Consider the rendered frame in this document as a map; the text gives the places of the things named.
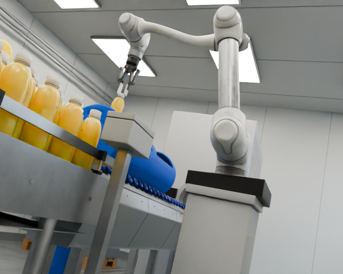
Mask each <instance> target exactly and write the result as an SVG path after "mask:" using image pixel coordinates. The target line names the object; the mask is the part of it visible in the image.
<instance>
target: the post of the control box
mask: <svg viewBox="0 0 343 274"><path fill-rule="evenodd" d="M131 157H132V152H131V151H130V150H127V149H123V148H118V151H117V154H116V157H115V161H114V165H113V169H112V173H111V176H110V179H109V183H108V187H107V191H106V194H105V198H104V201H103V205H102V208H101V212H100V216H99V220H98V223H97V226H96V230H95V234H94V238H93V242H92V245H91V248H90V252H89V255H88V260H87V263H86V266H85V270H84V274H101V270H102V267H103V262H104V259H105V256H106V252H107V248H108V244H109V240H110V237H111V233H112V229H113V225H114V221H115V217H116V214H117V211H118V206H119V202H120V199H121V194H122V192H123V188H124V184H125V180H126V176H127V172H128V168H129V165H130V161H131Z"/></svg>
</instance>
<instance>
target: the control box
mask: <svg viewBox="0 0 343 274"><path fill-rule="evenodd" d="M154 136H155V133H154V132H153V131H152V130H151V129H150V128H149V127H148V126H147V125H146V124H145V123H144V122H143V121H142V120H141V119H140V118H139V117H138V116H137V115H136V114H130V113H122V112H117V111H108V113H107V117H106V120H105V124H104V127H103V130H102V134H101V137H100V139H101V140H102V141H104V142H105V143H107V144H108V145H110V146H111V147H113V148H115V149H116V150H118V148H123V149H127V150H130V151H131V152H132V157H138V158H144V159H148V158H149V155H150V151H151V147H152V143H153V140H154Z"/></svg>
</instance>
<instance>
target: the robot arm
mask: <svg viewBox="0 0 343 274"><path fill-rule="evenodd" d="M213 24H214V26H213V28H214V34H211V35H205V36H192V35H188V34H185V33H182V32H179V31H177V30H173V29H170V28H168V27H165V26H162V25H159V24H156V23H151V22H145V21H144V20H143V19H142V18H140V17H137V16H134V15H133V14H131V13H124V14H122V15H121V16H120V18H119V27H120V30H121V31H122V33H123V34H124V36H125V37H126V38H127V39H128V41H129V44H130V48H129V51H128V54H127V60H126V64H125V66H123V67H120V71H119V75H118V79H117V82H118V83H119V85H118V91H117V94H118V93H121V90H122V88H123V82H124V80H125V78H126V77H127V75H128V74H130V76H129V80H128V84H126V88H125V91H124V96H127V93H128V91H129V90H130V88H131V85H135V83H136V80H137V78H138V75H139V74H140V72H141V71H140V69H138V65H139V62H140V61H141V60H142V57H143V54H144V51H145V50H146V48H147V46H148V43H149V40H150V33H153V34H157V35H160V36H163V37H165V38H167V39H170V40H173V41H175V42H178V43H181V44H183V45H186V46H189V47H194V48H200V49H205V50H209V51H214V52H218V111H217V112H216V113H215V114H214V115H213V117H212V126H211V130H210V140H211V143H212V146H213V148H214V150H215V151H216V153H217V165H216V170H215V172H211V173H219V174H224V175H232V176H241V177H247V169H248V165H249V160H250V152H251V139H250V136H249V133H248V132H247V126H246V116H245V114H244V113H243V112H241V111H240V81H239V52H242V51H245V50H246V49H248V46H249V39H250V38H249V36H248V35H247V34H246V33H243V26H242V20H241V16H240V14H239V12H238V11H237V10H236V9H235V8H234V7H231V6H223V7H221V8H219V9H218V10H217V11H216V13H215V16H214V18H213ZM124 69H125V70H124ZM123 71H124V74H123ZM135 71H136V72H135ZM134 72H135V74H134ZM133 75H134V77H133Z"/></svg>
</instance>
